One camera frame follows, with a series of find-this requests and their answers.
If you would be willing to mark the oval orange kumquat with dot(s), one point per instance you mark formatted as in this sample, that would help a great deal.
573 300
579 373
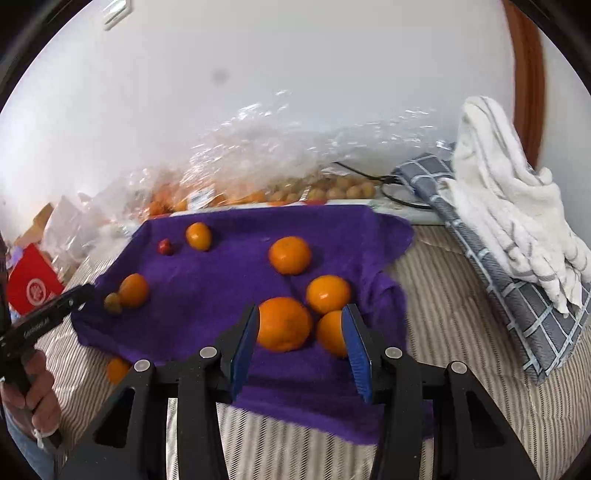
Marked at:
198 236

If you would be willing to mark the brown wooden door frame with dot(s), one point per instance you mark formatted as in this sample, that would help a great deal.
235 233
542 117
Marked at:
529 80

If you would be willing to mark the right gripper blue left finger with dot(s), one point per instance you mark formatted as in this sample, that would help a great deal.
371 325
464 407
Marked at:
244 342

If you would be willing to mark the purple towel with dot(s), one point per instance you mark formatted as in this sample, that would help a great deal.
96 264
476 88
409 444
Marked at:
194 296

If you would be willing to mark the clear plastic fruit bag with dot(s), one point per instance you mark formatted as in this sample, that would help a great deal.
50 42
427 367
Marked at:
263 155

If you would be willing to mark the red paper shopping bag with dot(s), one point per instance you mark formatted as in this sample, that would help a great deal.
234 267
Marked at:
32 282

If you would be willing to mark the white wall switch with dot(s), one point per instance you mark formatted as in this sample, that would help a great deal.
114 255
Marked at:
114 11

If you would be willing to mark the white translucent plastic bag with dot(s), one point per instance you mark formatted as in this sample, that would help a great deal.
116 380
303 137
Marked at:
74 230

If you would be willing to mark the large mandarin orange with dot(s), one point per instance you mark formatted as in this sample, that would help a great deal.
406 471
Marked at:
284 324

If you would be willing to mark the small orange mandarin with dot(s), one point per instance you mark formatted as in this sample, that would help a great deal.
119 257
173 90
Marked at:
328 293

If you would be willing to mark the round orange mandarin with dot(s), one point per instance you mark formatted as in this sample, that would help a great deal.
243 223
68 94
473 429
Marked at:
290 255

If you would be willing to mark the orange mandarin right edge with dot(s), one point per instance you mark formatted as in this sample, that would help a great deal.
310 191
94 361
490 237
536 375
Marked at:
329 334

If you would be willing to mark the white striped towel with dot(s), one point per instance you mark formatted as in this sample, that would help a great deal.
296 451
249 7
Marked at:
516 211

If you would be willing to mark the small red fruit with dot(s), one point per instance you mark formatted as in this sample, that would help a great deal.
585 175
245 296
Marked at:
165 247

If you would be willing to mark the left hand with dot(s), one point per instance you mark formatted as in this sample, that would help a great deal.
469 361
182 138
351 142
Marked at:
39 409

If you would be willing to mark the small yellow-green fruit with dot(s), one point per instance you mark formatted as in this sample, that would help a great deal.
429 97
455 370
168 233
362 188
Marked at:
112 304

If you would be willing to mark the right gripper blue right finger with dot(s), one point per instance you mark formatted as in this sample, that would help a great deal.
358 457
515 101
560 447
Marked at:
359 347

